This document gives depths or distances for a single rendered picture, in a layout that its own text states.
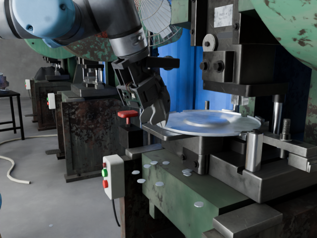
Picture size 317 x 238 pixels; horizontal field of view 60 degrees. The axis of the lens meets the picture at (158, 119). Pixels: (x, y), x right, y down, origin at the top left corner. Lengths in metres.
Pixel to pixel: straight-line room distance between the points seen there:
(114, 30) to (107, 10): 0.04
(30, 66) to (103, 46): 5.30
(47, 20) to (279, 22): 0.33
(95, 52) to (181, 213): 1.44
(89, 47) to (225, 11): 1.32
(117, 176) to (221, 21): 0.57
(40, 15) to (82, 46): 1.54
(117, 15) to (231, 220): 0.46
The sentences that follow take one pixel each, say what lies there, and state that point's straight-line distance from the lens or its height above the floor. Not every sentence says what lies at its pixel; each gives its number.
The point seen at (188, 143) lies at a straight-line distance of 0.78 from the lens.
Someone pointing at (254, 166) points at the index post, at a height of 0.72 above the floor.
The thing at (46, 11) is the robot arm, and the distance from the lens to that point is 0.43.
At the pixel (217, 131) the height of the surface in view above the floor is 0.78.
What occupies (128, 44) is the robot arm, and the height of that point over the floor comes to 0.99.
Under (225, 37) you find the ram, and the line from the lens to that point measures 0.78.
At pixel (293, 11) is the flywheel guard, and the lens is 0.42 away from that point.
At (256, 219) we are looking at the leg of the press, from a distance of 0.62.
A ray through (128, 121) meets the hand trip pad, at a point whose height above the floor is 0.73.
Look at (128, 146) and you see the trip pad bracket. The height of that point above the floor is 0.65.
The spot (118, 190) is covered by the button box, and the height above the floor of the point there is 0.52.
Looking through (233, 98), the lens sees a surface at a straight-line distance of 0.84.
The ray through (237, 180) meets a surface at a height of 0.67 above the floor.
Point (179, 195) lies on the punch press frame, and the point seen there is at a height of 0.60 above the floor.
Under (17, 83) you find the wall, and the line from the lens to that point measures 7.23.
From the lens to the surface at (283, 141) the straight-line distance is 0.75.
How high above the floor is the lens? 0.96
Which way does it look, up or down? 13 degrees down
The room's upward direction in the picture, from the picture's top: straight up
